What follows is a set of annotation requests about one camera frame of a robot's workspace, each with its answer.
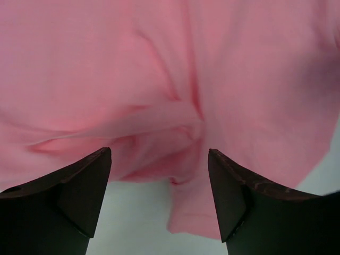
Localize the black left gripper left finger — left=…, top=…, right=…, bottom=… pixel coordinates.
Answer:
left=1, top=148, right=111, bottom=255

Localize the pink t-shirt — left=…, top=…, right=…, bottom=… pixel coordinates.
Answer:
left=1, top=1, right=339, bottom=239

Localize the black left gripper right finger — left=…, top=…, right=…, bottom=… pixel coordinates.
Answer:
left=208, top=149, right=339, bottom=255

